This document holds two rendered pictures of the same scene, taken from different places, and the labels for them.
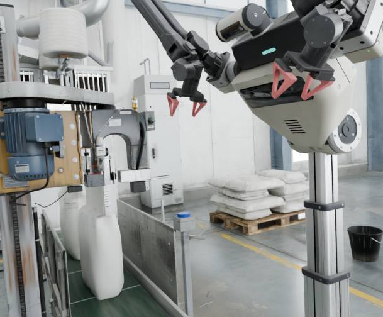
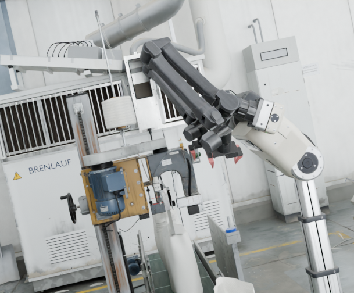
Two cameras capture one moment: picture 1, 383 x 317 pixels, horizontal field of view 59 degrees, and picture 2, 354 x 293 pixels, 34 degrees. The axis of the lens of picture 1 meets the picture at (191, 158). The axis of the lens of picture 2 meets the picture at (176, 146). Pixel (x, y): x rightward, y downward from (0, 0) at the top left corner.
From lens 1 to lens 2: 1.77 m
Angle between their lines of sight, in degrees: 23
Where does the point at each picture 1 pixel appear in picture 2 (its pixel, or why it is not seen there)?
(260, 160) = not seen: outside the picture
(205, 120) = not seen: outside the picture
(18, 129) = (98, 184)
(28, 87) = (100, 157)
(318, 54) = (221, 148)
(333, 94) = (271, 149)
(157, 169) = not seen: hidden behind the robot
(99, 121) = (154, 163)
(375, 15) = (263, 113)
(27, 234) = (117, 251)
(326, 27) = (207, 145)
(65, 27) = (117, 111)
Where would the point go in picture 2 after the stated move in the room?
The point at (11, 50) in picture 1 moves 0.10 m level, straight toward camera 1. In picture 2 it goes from (89, 124) to (88, 124)
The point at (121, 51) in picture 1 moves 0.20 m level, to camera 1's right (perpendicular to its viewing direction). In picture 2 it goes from (214, 28) to (232, 23)
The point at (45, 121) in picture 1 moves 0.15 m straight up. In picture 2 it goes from (112, 178) to (106, 149)
